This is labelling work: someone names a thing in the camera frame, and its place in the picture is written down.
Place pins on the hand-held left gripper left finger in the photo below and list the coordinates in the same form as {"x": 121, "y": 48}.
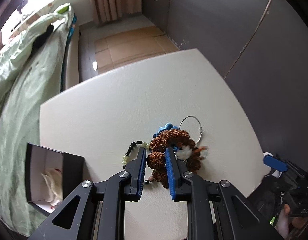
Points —
{"x": 142, "y": 170}

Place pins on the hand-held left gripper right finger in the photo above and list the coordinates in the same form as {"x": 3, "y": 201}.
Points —
{"x": 170, "y": 172}

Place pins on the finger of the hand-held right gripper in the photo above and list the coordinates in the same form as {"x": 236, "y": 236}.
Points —
{"x": 275, "y": 163}

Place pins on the white tassel pendant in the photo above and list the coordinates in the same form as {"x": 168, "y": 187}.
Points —
{"x": 184, "y": 152}

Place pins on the silver hoop bangle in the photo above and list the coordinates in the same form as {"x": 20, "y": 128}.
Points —
{"x": 201, "y": 130}

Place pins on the black jewelry box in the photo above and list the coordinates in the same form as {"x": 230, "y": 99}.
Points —
{"x": 74, "y": 172}

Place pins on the person's right hand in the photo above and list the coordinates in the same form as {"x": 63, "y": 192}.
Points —
{"x": 285, "y": 221}

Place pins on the white plastic object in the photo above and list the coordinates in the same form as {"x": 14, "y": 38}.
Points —
{"x": 277, "y": 174}

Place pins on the white cloth pouch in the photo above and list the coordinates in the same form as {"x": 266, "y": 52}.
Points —
{"x": 54, "y": 185}

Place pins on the small white floor object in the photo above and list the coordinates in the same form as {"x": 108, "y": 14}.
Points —
{"x": 94, "y": 66}

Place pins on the flat cardboard sheet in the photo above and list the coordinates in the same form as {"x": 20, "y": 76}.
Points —
{"x": 129, "y": 50}

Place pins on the green bed sheet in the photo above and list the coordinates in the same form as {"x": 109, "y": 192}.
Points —
{"x": 19, "y": 135}

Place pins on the black cloth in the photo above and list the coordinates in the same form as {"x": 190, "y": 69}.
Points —
{"x": 40, "y": 40}

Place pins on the light green quilt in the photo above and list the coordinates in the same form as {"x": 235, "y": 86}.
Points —
{"x": 9, "y": 62}

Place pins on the pink curtain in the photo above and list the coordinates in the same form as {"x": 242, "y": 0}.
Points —
{"x": 111, "y": 0}

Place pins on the beige bed frame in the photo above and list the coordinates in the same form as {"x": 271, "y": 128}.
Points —
{"x": 72, "y": 62}

